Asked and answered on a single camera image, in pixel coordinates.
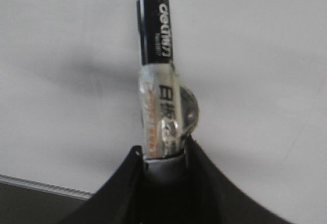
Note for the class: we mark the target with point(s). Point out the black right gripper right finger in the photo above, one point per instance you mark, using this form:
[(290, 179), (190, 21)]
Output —
[(215, 199)]

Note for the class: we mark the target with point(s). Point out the dark cabinet below whiteboard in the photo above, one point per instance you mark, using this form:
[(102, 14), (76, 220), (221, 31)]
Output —
[(23, 205)]

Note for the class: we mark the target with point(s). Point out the black white whiteboard marker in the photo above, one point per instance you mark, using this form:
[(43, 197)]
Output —
[(170, 113)]

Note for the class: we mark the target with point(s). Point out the large white whiteboard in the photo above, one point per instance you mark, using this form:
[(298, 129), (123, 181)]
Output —
[(257, 67)]

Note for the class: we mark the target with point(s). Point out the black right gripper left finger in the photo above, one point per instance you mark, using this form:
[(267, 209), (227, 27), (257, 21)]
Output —
[(115, 202)]

